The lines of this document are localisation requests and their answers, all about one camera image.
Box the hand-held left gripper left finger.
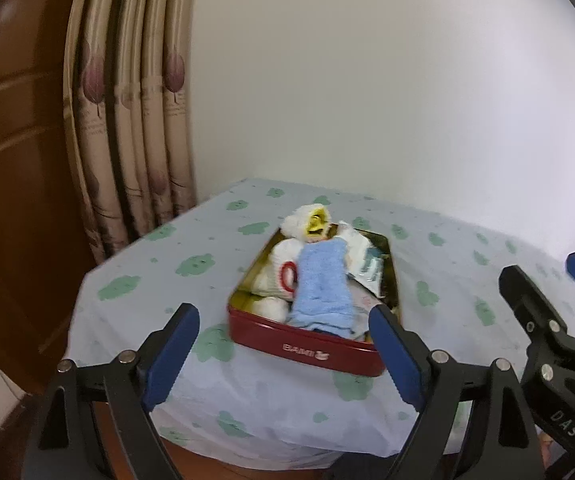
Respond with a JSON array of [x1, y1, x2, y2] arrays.
[[25, 302, 201, 480]]

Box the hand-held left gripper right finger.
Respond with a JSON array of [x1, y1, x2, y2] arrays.
[[369, 304, 543, 480]]

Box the red tin box gold inside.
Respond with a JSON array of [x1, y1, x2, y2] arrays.
[[226, 227, 402, 378]]

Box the white and teal wipes packet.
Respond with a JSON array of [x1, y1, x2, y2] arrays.
[[337, 220, 388, 301]]

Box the light blue fluffy sock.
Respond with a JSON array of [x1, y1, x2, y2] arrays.
[[286, 237, 368, 336]]

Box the white sock with red trim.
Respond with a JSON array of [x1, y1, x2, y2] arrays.
[[250, 237, 301, 298]]

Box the white fluffy sock yellow inside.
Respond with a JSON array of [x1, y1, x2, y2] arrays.
[[280, 202, 332, 241]]

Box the cloud-print tablecloth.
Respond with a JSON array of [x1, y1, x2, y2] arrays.
[[68, 177, 575, 466]]

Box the beige leaf-print curtain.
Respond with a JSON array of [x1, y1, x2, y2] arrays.
[[62, 0, 198, 263]]

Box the brown wooden door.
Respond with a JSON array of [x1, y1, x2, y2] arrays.
[[0, 0, 98, 396]]

